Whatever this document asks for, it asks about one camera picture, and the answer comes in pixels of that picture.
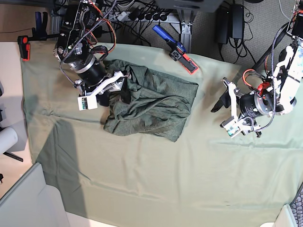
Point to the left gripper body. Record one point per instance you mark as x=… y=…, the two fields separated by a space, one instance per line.
x=252 y=105

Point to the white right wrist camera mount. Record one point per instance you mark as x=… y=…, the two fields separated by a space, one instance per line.
x=114 y=83

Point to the blue orange clamp at centre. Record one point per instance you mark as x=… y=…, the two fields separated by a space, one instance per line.
x=178 y=51

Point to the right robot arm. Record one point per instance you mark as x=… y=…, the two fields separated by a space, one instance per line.
x=77 y=45

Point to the black power adapter brick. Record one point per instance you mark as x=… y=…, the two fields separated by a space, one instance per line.
x=222 y=26

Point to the light green table cloth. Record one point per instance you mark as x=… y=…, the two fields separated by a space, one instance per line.
x=204 y=179

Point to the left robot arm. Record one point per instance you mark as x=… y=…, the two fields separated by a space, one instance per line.
x=272 y=93

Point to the aluminium frame post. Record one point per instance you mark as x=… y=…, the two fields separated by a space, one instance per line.
x=186 y=20

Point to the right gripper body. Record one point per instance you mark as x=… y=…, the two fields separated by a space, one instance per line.
x=90 y=71

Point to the white cylinder on stand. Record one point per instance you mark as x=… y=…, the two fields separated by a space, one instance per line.
x=8 y=138

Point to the green T-shirt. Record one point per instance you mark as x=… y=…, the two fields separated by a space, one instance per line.
x=160 y=103

